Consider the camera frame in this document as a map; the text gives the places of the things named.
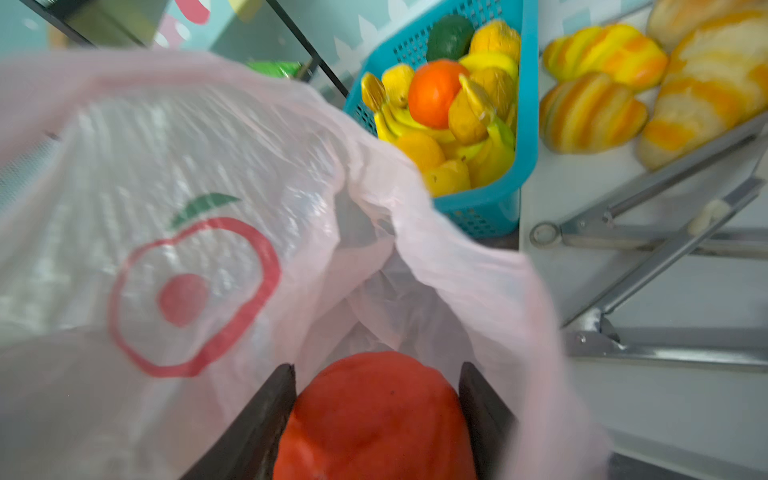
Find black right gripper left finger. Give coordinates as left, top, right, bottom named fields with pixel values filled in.
left=182, top=363, right=297, bottom=480

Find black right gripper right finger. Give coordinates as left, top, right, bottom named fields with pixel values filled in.
left=459, top=362, right=516, bottom=480

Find red tomato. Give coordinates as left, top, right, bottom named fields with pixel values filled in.
left=273, top=352, right=476, bottom=479

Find pink plastic grocery bag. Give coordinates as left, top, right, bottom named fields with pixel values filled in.
left=1, top=49, right=612, bottom=479

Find steel tongs with white tips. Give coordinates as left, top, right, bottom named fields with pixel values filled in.
left=563, top=154, right=767, bottom=369

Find teal plastic fruit basket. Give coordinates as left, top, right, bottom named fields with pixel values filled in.
left=344, top=1, right=539, bottom=239

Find banana bunch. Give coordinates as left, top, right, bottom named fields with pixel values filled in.
left=359, top=54, right=518, bottom=198

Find striped bread roll front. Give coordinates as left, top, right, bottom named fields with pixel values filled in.
left=539, top=73, right=649, bottom=155

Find orange tomato fruit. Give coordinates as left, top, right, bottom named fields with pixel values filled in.
left=408, top=59, right=470, bottom=130

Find green snack bag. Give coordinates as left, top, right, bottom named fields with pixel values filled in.
left=246, top=61, right=304, bottom=79

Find green avocado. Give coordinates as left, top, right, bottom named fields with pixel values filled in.
left=425, top=15, right=475, bottom=62

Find striped yellow bread roll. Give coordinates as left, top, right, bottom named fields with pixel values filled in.
left=542, top=24, right=669, bottom=92

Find long striped croissant bread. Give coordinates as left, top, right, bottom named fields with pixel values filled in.
left=636, top=2, right=767, bottom=171

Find round beige bread bun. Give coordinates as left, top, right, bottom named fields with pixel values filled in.
left=646, top=0, right=760, bottom=43

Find wooden black-frame shelf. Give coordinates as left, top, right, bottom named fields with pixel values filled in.
left=21, top=1, right=349, bottom=98

